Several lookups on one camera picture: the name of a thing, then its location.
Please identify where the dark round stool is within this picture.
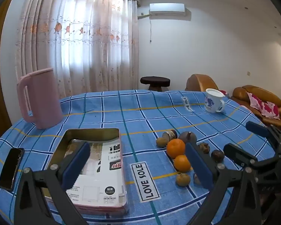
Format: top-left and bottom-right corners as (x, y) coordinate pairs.
(140, 76), (171, 92)

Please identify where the white air conditioner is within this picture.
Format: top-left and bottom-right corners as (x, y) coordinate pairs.
(149, 3), (186, 17)

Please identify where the white cup with blue print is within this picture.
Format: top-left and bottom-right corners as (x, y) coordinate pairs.
(204, 88), (226, 113)

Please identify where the pink floral pillow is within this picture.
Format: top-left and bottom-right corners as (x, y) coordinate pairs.
(247, 92), (280, 119)

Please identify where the small orange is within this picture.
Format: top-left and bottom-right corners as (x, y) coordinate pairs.
(174, 155), (192, 173)

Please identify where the blue checkered tablecloth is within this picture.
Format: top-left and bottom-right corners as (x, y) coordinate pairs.
(0, 89), (281, 225)

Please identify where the grey purple passion fruit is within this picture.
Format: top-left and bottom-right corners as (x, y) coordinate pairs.
(178, 131), (197, 146)

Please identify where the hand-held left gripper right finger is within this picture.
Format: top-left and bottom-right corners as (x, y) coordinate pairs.
(185, 142), (264, 225)

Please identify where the pink plastic pitcher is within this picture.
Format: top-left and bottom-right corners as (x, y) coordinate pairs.
(16, 68), (64, 130)

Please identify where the dark brown chestnut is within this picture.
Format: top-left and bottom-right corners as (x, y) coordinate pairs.
(211, 150), (225, 163)

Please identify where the brown fruit with dry husk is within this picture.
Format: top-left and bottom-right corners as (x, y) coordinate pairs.
(198, 142), (211, 154)

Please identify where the large orange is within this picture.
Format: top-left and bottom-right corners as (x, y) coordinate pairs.
(166, 139), (186, 159)

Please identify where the tan wrinkled fruit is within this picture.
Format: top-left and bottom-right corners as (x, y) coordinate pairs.
(176, 173), (191, 187)

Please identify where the pink rectangular tin box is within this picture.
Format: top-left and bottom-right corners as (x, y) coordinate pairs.
(46, 128), (129, 215)

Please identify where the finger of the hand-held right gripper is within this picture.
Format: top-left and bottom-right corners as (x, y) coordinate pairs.
(245, 121), (281, 155)
(223, 143), (281, 176)

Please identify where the printed white paper sheet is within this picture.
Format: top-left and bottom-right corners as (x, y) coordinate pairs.
(68, 141), (127, 208)

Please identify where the brown leather sofa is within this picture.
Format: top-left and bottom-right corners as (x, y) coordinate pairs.
(232, 85), (281, 127)

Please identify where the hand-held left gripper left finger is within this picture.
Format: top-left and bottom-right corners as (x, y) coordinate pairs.
(14, 141), (92, 225)

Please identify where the pink floral sheer curtain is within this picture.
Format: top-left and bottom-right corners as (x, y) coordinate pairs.
(15, 0), (140, 99)

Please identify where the black smartphone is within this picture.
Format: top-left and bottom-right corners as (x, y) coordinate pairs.
(0, 148), (25, 191)

